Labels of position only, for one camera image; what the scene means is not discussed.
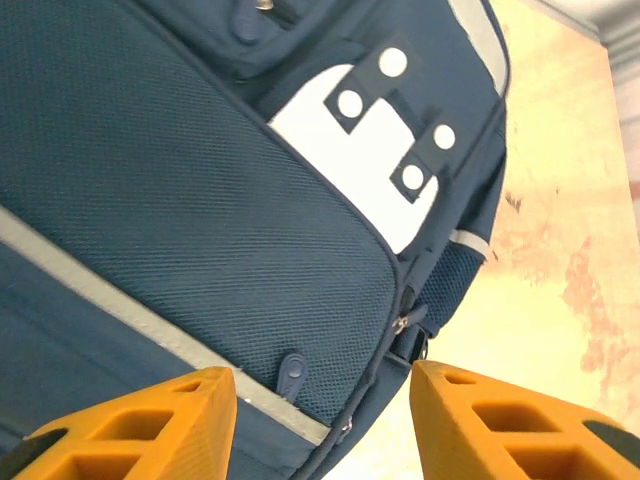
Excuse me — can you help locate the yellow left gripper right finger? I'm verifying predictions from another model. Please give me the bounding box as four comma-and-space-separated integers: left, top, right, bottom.
409, 359, 640, 480

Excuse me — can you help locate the navy blue backpack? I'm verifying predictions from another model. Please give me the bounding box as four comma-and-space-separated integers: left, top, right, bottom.
0, 0, 512, 480

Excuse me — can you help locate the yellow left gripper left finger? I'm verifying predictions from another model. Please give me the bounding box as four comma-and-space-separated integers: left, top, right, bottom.
12, 366, 239, 480

